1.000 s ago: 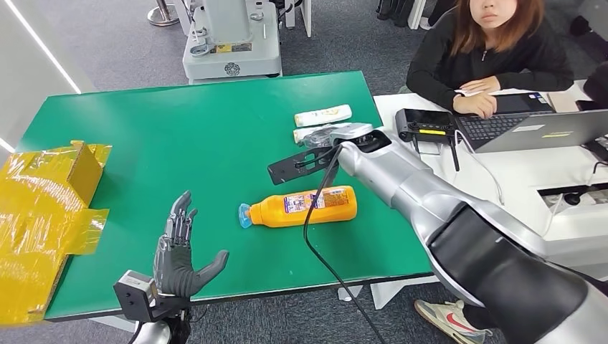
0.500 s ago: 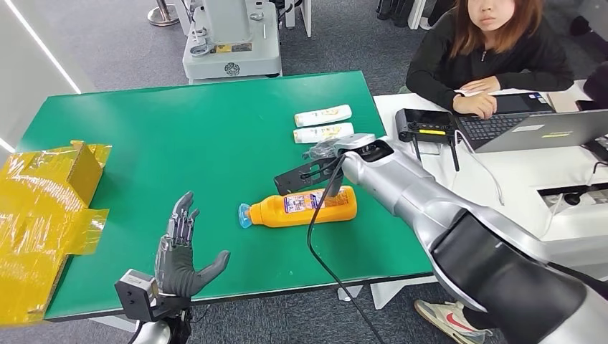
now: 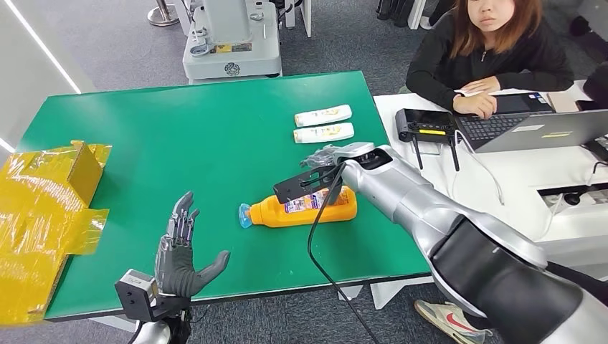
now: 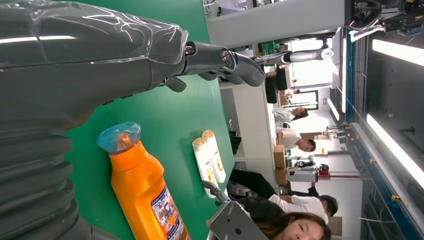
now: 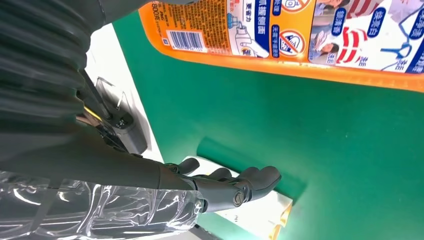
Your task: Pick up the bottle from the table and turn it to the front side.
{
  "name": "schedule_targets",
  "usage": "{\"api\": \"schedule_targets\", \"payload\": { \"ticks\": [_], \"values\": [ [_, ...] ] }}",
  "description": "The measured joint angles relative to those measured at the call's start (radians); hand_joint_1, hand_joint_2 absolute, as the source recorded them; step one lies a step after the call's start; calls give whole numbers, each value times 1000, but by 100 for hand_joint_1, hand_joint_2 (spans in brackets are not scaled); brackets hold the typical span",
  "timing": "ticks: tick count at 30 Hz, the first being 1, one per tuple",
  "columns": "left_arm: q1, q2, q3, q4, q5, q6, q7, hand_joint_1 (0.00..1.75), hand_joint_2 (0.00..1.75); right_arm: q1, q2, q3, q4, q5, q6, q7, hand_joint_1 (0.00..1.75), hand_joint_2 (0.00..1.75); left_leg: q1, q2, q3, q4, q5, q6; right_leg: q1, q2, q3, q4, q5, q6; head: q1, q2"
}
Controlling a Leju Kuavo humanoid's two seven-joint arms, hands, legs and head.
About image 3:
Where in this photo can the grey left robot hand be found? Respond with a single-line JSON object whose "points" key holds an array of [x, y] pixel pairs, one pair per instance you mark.
{"points": [[176, 270]]}

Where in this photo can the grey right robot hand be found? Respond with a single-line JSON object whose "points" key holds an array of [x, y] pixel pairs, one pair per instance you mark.
{"points": [[320, 156]]}

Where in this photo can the orange detergent bottle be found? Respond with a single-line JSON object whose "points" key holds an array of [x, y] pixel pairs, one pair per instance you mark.
{"points": [[285, 216]]}

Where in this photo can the white robot base machine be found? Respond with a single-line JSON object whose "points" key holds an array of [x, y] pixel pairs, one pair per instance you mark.
{"points": [[237, 52]]}

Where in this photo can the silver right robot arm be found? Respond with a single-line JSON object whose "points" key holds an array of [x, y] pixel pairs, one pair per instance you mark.
{"points": [[451, 237]]}

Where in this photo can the white shampoo bottle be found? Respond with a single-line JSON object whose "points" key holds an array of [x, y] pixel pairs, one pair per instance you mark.
{"points": [[323, 116], [324, 133]]}

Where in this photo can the white table leg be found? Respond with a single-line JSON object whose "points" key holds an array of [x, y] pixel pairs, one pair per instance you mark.
{"points": [[111, 324], [394, 292]]}

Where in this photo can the black controller with antennas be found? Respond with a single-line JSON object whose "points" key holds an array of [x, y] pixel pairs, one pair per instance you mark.
{"points": [[423, 125]]}

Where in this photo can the white furniture leg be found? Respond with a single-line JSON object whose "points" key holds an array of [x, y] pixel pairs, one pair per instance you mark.
{"points": [[304, 14]]}

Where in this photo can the person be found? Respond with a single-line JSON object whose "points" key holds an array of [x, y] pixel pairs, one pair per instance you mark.
{"points": [[442, 66]]}

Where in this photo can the yellow taped cardboard box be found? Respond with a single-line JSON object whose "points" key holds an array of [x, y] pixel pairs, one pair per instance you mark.
{"points": [[33, 213]]}

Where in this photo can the black bags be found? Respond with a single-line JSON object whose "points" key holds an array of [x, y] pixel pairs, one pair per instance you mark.
{"points": [[392, 9]]}

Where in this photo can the black open laptop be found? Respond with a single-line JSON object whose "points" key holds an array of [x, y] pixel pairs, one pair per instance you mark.
{"points": [[489, 126]]}

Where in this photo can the white and red shoe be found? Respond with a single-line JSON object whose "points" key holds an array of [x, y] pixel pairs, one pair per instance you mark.
{"points": [[442, 318]]}

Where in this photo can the metal stanchion base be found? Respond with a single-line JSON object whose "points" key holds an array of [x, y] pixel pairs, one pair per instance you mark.
{"points": [[162, 15]]}

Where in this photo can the silver laptop lid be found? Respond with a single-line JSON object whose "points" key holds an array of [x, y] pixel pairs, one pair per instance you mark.
{"points": [[546, 133]]}

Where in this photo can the black plug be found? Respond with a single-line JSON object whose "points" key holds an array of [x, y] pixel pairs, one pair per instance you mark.
{"points": [[573, 198]]}

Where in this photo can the desk socket recess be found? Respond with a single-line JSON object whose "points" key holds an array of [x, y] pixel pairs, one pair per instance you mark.
{"points": [[594, 195]]}

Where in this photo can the black device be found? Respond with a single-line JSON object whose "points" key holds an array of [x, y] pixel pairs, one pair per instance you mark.
{"points": [[599, 147]]}

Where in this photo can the person's leg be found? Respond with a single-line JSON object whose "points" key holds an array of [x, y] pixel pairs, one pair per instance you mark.
{"points": [[589, 285]]}

